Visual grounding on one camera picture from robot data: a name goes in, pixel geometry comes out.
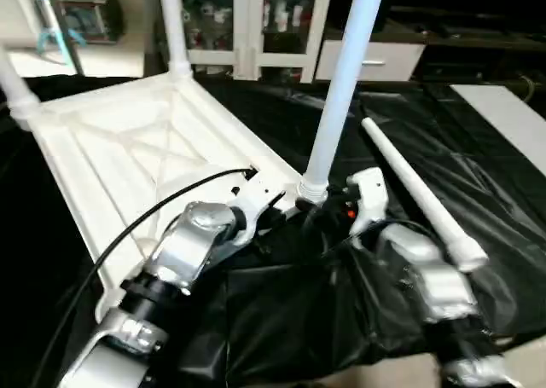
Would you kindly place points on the white plastic table top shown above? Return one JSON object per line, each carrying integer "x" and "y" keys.
{"x": 128, "y": 149}

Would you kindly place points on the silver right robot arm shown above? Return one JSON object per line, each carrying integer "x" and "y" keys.
{"x": 435, "y": 286}

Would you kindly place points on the black mat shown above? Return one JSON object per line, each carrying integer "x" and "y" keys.
{"x": 341, "y": 320}

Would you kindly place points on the white drawer unit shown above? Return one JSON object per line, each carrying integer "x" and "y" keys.
{"x": 371, "y": 62}

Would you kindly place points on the white flat panel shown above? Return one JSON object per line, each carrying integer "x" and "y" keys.
{"x": 503, "y": 119}

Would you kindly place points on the white glass-door cabinet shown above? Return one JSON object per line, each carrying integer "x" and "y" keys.
{"x": 256, "y": 26}

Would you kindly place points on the dark storage box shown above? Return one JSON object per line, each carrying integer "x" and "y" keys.
{"x": 85, "y": 17}

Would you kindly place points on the light blue metal frame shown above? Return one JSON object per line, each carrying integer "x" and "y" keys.
{"x": 55, "y": 21}

